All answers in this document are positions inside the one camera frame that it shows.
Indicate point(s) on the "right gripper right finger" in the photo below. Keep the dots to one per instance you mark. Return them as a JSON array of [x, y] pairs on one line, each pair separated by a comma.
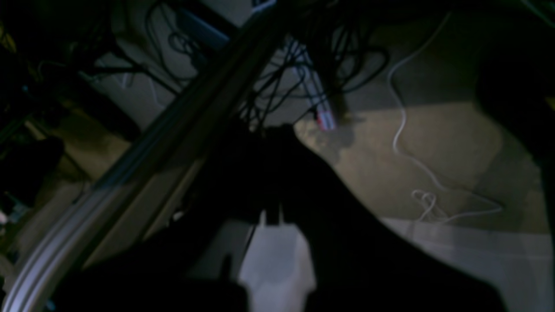
[[360, 264]]

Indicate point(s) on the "power strip with red switch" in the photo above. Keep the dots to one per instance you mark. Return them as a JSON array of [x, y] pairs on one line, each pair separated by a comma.
[[319, 106]]

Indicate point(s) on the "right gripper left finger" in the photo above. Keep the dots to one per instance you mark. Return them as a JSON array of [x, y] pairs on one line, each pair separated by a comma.
[[151, 276]]

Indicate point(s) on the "aluminium frame post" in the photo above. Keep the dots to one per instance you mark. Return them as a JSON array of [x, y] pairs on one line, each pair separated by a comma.
[[133, 199]]

